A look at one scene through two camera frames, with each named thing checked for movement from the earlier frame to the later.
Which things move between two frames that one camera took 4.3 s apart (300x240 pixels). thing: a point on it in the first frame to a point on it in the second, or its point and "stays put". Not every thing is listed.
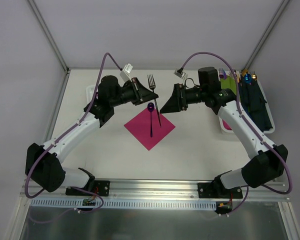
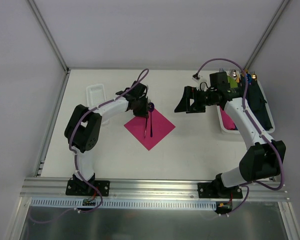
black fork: x=152 y=85 to x=149 y=105
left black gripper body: x=136 y=91 to x=143 y=108
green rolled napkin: x=229 y=82 stays put
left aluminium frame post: x=48 y=34 stays put
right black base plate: x=210 y=190 stays put
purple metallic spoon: x=150 y=107 stays put
